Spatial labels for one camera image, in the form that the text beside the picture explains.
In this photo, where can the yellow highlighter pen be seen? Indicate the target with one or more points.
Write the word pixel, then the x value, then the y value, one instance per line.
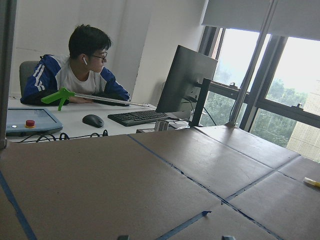
pixel 311 182

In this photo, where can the black keyboard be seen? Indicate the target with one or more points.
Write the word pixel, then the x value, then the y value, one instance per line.
pixel 134 118

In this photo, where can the black computer monitor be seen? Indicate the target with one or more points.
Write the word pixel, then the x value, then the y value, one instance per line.
pixel 187 84

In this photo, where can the black computer mouse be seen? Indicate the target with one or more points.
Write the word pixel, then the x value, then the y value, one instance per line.
pixel 93 120

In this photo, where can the person in blue jacket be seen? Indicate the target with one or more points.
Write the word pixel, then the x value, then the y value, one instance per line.
pixel 83 71

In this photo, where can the blue teach pendant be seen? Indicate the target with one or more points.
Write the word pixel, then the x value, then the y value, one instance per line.
pixel 27 121

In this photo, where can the grey office chair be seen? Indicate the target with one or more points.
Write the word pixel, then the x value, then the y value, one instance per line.
pixel 26 78

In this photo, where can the aluminium frame post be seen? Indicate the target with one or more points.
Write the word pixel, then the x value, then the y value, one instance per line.
pixel 161 125

